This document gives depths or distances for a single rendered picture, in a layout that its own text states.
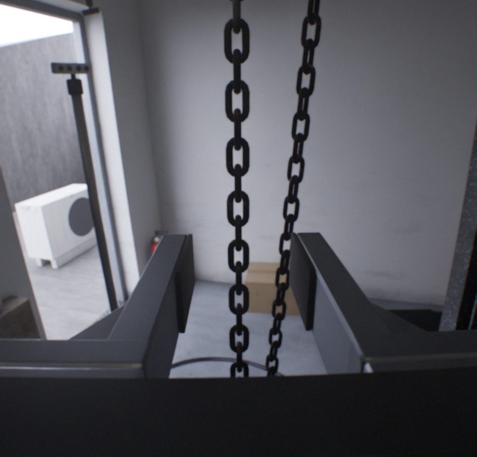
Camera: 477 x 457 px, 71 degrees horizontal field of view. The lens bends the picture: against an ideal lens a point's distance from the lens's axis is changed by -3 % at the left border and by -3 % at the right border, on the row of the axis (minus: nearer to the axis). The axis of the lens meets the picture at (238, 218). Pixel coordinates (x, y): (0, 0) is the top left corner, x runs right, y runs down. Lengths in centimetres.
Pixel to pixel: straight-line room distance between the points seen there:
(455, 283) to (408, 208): 206
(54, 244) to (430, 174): 327
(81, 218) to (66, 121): 353
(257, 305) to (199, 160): 118
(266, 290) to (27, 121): 516
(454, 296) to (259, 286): 200
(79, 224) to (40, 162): 294
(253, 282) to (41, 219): 211
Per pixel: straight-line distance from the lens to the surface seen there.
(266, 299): 252
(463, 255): 53
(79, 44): 258
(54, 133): 699
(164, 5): 282
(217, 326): 249
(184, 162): 276
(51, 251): 371
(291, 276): 16
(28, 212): 372
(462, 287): 54
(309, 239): 15
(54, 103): 706
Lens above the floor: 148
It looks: 19 degrees down
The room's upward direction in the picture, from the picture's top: 2 degrees counter-clockwise
